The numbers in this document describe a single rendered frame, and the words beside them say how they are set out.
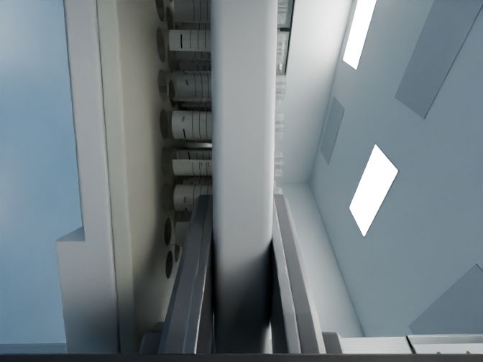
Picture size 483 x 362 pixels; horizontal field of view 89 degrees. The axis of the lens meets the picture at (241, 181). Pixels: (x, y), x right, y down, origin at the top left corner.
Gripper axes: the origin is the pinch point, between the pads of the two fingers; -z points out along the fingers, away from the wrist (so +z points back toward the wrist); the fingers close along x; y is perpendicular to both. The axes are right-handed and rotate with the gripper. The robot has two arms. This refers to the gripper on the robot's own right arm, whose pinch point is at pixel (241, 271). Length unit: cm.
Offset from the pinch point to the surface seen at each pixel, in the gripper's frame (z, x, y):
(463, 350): -10, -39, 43
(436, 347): -10, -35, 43
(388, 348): -10, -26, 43
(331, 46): -471, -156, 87
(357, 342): -10.8, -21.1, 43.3
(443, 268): -112, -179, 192
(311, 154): -468, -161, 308
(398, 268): -145, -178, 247
